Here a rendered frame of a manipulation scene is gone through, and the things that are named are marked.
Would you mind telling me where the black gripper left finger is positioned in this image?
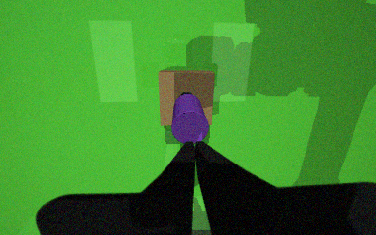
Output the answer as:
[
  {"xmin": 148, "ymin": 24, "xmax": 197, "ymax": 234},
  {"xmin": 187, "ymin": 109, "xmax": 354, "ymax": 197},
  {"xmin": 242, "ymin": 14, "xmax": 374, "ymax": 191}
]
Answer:
[{"xmin": 36, "ymin": 141, "xmax": 196, "ymax": 235}]

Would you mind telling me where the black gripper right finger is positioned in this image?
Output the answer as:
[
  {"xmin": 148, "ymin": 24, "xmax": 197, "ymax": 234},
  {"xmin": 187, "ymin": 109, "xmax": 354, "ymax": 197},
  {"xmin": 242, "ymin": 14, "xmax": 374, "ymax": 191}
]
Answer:
[{"xmin": 195, "ymin": 141, "xmax": 376, "ymax": 235}]

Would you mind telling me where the tan wooden block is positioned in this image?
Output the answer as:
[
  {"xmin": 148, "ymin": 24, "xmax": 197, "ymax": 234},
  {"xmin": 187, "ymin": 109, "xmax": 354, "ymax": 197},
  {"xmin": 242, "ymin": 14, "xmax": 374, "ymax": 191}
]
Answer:
[{"xmin": 158, "ymin": 70, "xmax": 215, "ymax": 126}]

